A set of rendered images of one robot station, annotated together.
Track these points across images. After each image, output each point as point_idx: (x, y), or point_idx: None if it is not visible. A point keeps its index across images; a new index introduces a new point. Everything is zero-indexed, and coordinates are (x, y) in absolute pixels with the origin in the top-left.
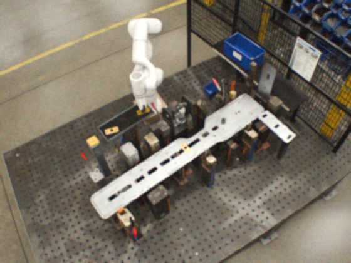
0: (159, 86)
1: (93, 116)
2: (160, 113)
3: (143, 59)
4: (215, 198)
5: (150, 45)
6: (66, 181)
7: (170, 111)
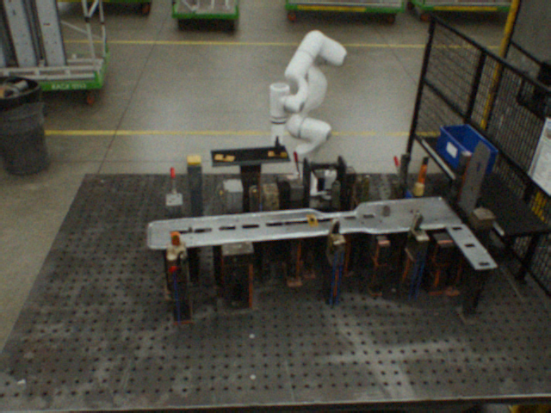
0: None
1: (225, 179)
2: None
3: (297, 72)
4: (330, 321)
5: (323, 82)
6: (141, 225)
7: (312, 165)
